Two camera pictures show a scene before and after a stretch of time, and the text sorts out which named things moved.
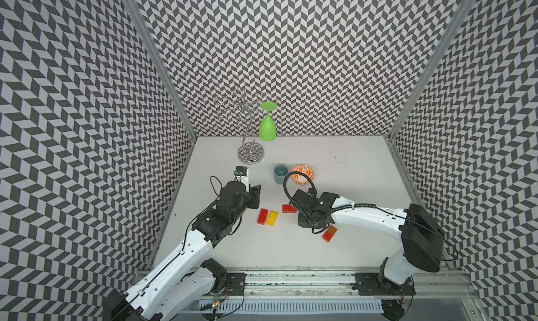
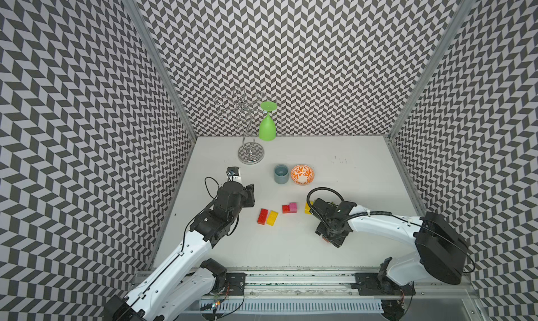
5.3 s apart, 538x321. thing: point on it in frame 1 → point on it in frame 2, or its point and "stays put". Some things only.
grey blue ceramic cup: (280, 172) stays put
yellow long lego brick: (272, 218) stays put
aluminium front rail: (429, 284) stays put
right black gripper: (302, 223) → (336, 241)
